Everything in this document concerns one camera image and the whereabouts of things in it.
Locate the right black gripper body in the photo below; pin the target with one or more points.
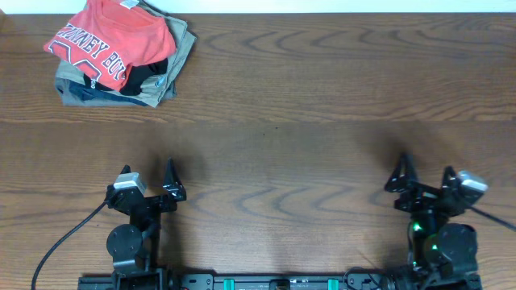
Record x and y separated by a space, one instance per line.
426 200

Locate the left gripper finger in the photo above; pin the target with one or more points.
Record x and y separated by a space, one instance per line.
126 169
172 183

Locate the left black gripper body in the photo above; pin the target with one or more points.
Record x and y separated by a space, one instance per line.
150 202

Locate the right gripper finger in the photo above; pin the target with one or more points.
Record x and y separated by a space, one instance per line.
449 178
403 176

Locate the red printed t-shirt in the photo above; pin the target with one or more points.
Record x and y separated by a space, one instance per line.
108 38

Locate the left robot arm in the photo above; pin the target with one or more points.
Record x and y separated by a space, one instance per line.
134 246

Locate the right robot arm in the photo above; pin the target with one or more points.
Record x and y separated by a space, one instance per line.
442 254

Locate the black folded garment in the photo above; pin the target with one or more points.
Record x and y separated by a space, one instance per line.
137 76

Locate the grey blue folded garment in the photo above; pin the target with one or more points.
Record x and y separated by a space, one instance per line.
92 94

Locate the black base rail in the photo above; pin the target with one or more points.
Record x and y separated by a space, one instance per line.
358 280

